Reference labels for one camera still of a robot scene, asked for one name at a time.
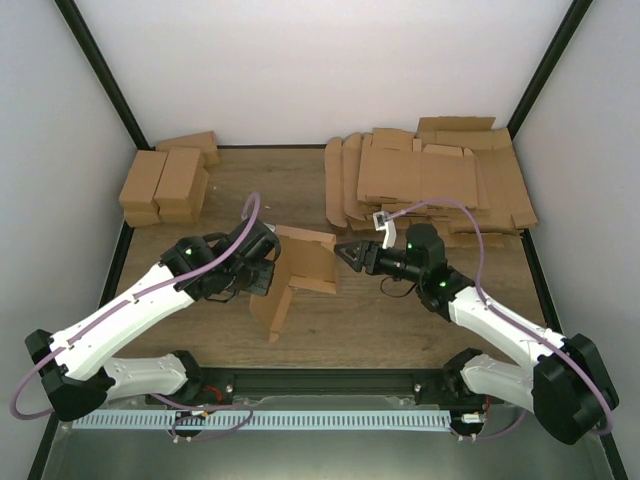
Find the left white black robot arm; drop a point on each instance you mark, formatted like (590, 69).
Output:
(78, 366)

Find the folded box bottom left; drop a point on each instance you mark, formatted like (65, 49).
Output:
(137, 218)

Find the black frame post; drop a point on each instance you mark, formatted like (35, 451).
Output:
(561, 39)
(89, 47)

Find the folded box at back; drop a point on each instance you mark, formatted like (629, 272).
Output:
(206, 142)

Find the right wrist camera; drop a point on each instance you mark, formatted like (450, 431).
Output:
(383, 222)

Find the folded box top right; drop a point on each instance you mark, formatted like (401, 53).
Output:
(178, 178)

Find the folded box top left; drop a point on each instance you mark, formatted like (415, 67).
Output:
(142, 181)

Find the right black frame post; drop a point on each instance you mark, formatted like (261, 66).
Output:
(561, 39)

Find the brown cardboard box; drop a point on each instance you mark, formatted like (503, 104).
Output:
(307, 261)

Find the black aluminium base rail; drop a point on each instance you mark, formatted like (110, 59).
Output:
(424, 386)

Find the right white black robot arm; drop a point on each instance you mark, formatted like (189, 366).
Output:
(562, 381)

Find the light blue slotted cable duct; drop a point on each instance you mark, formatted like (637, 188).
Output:
(274, 420)

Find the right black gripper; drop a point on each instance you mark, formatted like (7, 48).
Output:
(364, 247)

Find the left black frame post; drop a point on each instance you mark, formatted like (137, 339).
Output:
(89, 47)

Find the stack of flat cardboard sheets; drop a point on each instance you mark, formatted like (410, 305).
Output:
(504, 204)

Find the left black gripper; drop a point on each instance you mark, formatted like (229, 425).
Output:
(261, 286)

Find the folded box bottom right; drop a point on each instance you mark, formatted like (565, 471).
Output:
(190, 212)

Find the top flat cardboard sheet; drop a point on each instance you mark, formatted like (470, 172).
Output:
(395, 176)

